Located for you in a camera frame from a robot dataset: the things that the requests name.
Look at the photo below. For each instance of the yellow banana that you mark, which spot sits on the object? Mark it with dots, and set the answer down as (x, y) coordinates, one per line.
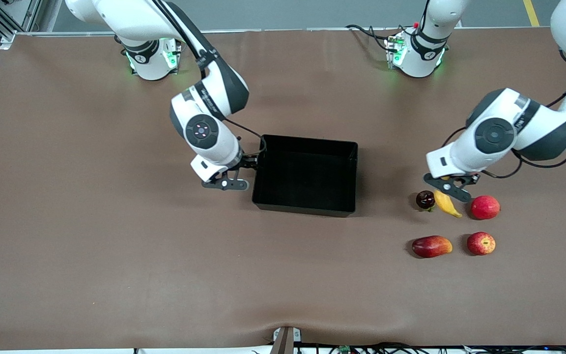
(447, 204)

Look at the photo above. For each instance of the black plastic box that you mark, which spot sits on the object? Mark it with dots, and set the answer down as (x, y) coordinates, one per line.
(307, 177)

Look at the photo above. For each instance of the red yellow striped apple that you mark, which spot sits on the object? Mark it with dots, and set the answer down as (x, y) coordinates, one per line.
(481, 243)

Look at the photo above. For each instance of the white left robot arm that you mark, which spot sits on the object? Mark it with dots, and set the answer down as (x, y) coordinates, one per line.
(494, 135)

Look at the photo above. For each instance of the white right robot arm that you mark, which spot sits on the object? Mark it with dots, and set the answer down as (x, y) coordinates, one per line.
(202, 130)

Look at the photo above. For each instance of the dark purple mangosteen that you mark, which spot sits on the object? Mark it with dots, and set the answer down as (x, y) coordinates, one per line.
(425, 199)

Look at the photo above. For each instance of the plain red apple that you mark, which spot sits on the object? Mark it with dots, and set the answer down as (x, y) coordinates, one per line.
(485, 207)

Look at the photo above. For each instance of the red yellow mango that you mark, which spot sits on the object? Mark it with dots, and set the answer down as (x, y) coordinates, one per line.
(430, 247)

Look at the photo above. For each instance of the brown table mat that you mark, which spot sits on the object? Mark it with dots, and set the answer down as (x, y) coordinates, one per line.
(165, 270)

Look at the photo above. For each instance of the metal table edge bracket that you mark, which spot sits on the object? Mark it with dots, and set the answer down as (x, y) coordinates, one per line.
(285, 341)

